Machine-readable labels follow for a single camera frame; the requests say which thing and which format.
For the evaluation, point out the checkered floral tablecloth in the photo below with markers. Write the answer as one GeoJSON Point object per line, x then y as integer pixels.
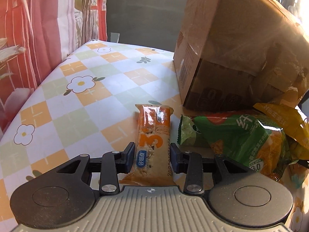
{"type": "Point", "coordinates": [86, 105]}

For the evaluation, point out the small clear container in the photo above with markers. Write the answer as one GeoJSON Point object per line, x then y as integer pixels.
{"type": "Point", "coordinates": [113, 37]}

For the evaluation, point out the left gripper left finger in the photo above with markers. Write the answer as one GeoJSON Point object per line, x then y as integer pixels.
{"type": "Point", "coordinates": [110, 165]}

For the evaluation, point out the brown cardboard box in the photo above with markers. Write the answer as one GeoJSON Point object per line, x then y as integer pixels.
{"type": "Point", "coordinates": [232, 54]}

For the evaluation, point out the red floral curtain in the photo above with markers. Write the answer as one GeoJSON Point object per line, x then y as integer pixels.
{"type": "Point", "coordinates": [37, 35]}

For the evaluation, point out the orange cereal bar packet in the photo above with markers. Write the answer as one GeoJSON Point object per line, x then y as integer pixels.
{"type": "Point", "coordinates": [151, 165]}

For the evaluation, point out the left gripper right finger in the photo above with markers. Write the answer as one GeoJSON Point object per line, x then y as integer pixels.
{"type": "Point", "coordinates": [194, 166]}

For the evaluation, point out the yellow snack bag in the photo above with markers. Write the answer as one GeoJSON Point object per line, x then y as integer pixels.
{"type": "Point", "coordinates": [294, 123]}

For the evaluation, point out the green snack bag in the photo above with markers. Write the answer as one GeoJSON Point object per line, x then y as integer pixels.
{"type": "Point", "coordinates": [253, 140]}

